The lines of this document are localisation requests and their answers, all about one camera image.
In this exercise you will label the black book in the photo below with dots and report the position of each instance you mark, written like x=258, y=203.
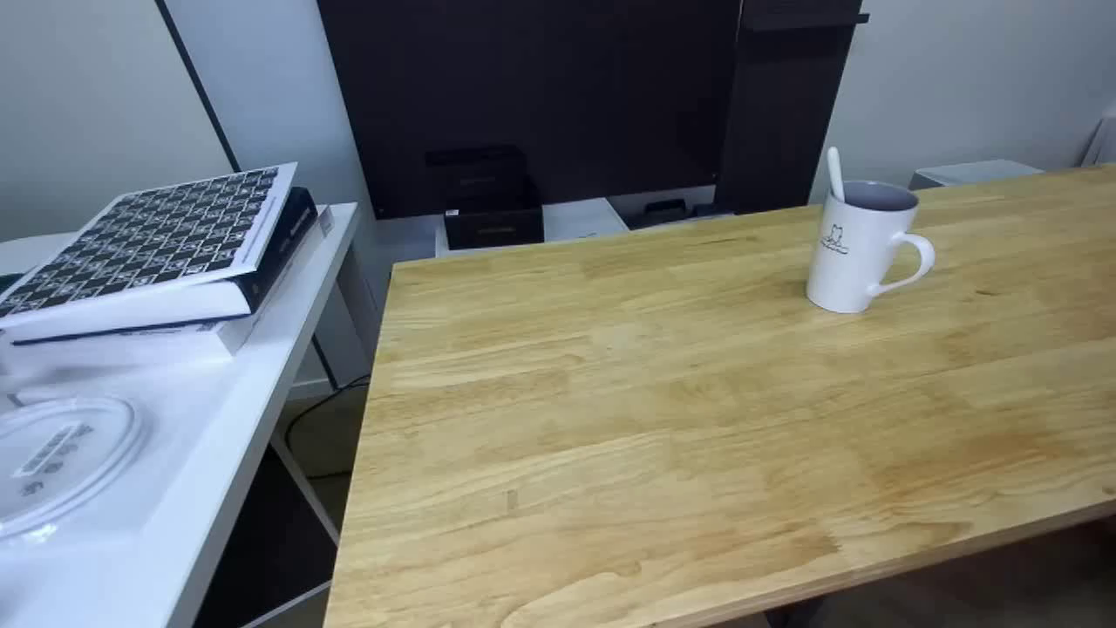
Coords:
x=284, y=238

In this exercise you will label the white side table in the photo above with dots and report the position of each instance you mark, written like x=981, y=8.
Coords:
x=232, y=396

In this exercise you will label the small black block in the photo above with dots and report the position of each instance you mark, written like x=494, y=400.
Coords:
x=669, y=212

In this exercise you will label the checkerboard calibration board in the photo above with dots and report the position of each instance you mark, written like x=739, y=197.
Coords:
x=150, y=238

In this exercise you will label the dark perforated panel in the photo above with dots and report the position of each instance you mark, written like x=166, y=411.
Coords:
x=780, y=106

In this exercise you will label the clear round plastic lid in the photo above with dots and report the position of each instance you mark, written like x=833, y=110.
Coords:
x=55, y=460

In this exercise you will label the white mug grey inside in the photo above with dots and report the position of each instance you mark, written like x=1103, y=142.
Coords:
x=847, y=263

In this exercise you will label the large black panel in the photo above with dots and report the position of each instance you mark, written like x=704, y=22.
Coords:
x=523, y=83

